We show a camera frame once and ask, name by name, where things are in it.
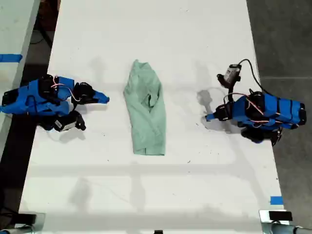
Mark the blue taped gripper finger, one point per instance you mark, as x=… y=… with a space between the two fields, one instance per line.
x=97 y=93
x=212 y=115
x=211 y=118
x=96 y=99

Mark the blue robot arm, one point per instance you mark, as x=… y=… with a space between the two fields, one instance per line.
x=280 y=109
x=29 y=97

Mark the pale green T-shirt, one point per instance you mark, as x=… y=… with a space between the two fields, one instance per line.
x=145 y=114

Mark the long blue tape strip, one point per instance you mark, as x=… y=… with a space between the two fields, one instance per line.
x=11 y=58

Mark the short blue tape strip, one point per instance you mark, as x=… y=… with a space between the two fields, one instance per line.
x=276 y=200

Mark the small black clamp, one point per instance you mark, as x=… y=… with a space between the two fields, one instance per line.
x=158 y=232

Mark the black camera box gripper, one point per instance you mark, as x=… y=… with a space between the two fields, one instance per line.
x=231 y=74
x=67 y=123

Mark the black box on metal bracket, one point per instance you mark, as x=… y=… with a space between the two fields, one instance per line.
x=280 y=215

